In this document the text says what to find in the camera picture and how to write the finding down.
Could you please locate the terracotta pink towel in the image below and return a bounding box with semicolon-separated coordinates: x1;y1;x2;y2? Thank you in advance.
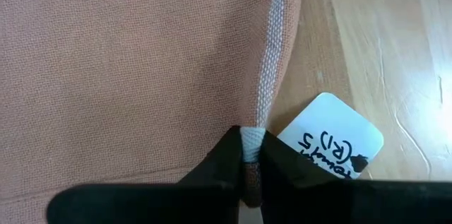
0;0;304;224

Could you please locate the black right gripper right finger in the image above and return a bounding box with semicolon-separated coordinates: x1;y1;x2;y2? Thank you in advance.
260;129;452;224

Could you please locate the white handwritten towel tag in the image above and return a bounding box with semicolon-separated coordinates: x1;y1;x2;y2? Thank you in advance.
276;92;385;181

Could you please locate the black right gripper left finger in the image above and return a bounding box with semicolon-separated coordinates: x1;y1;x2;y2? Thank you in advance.
47;126;245;224

